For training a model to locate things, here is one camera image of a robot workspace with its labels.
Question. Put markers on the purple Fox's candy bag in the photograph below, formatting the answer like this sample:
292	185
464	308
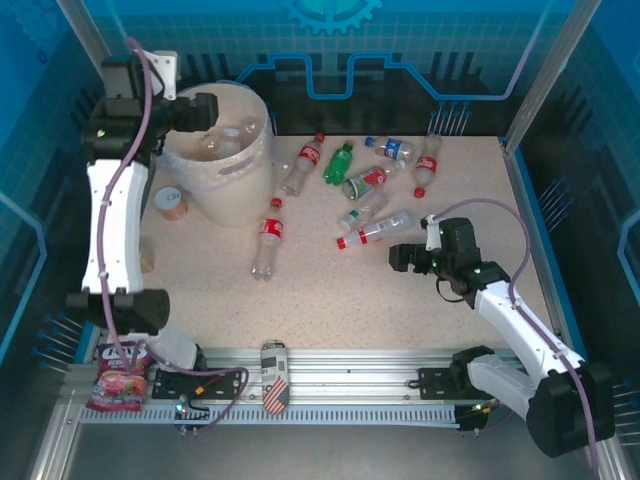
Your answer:
120	380

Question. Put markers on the clear bottle white label red cap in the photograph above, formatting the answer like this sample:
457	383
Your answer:
372	232

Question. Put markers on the Pepsi bottle with blue cap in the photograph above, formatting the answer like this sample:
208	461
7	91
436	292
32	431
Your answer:
392	147

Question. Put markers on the aluminium frame post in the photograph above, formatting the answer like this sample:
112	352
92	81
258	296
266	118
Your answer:
90	35
550	70

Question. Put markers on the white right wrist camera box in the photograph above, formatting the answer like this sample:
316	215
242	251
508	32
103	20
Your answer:
431	235

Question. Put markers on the green Sprite bottle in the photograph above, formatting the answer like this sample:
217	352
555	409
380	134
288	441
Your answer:
337	165

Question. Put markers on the clear plastic bottle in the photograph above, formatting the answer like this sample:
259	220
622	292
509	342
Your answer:
249	126
227	142

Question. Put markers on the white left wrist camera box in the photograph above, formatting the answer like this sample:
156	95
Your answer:
165	70

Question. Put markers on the Coca-Cola bottle with red cap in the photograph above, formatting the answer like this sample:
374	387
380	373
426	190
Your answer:
426	165
270	235
306	157

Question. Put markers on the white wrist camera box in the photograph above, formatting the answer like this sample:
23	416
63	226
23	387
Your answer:
431	235
165	70

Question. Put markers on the drink can with flag print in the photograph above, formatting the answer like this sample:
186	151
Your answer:
275	375

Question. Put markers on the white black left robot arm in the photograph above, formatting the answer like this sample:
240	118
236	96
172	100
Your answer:
115	225

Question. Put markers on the tin can with orange label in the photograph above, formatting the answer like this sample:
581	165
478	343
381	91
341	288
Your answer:
170	202

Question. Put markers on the aluminium table side rail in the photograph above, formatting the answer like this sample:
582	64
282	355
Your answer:
55	440
530	215

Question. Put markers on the aluminium mounting rail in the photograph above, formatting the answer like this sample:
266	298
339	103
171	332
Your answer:
350	360

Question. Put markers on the Qoo bottle red green label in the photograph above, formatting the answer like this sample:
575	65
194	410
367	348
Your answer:
367	181

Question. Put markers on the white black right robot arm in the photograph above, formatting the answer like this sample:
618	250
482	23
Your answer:
510	310

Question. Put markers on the clear bottle green white label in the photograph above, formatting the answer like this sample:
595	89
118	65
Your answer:
362	212

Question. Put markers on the white ribbed plastic bin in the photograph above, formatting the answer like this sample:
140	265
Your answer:
235	200

